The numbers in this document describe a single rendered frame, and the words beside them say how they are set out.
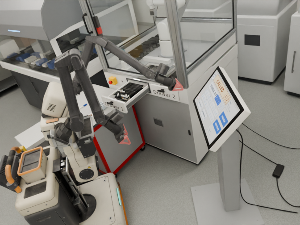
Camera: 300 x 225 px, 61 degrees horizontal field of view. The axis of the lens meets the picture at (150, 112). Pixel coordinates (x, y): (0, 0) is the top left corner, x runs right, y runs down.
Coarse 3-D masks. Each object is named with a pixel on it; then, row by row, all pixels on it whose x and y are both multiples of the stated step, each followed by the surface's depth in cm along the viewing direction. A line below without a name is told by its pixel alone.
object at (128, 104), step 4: (132, 80) 247; (124, 84) 244; (140, 84) 241; (144, 84) 237; (120, 88) 240; (144, 88) 229; (148, 88) 233; (140, 92) 227; (144, 92) 230; (108, 96) 231; (112, 96) 235; (136, 96) 224; (140, 96) 227; (120, 100) 233; (128, 100) 218; (132, 100) 221; (136, 100) 225; (128, 104) 218; (132, 104) 222; (128, 108) 220
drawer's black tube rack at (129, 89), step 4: (128, 84) 241; (132, 84) 239; (136, 84) 238; (124, 88) 236; (128, 88) 234; (132, 88) 233; (136, 88) 231; (140, 88) 236; (116, 92) 233; (120, 92) 231; (124, 92) 236; (128, 92) 228; (132, 92) 227; (136, 92) 231; (116, 96) 233; (132, 96) 227; (124, 100) 226
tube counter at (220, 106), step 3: (216, 93) 160; (213, 96) 161; (216, 96) 158; (219, 96) 155; (216, 99) 157; (219, 99) 154; (216, 102) 156; (219, 102) 153; (222, 102) 149; (219, 105) 151; (222, 105) 148; (219, 108) 150; (222, 108) 147
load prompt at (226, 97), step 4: (216, 76) 168; (216, 80) 166; (220, 80) 161; (216, 84) 164; (220, 84) 159; (220, 88) 158; (224, 88) 153; (220, 92) 156; (224, 92) 152; (224, 96) 150; (228, 96) 146; (224, 100) 148; (228, 100) 145
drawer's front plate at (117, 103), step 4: (104, 96) 226; (104, 100) 228; (108, 100) 223; (112, 100) 219; (116, 100) 216; (104, 104) 232; (108, 104) 228; (116, 104) 219; (120, 104) 215; (124, 104) 212; (112, 108) 227; (116, 108) 223; (120, 108) 219; (124, 108) 214; (124, 112) 218
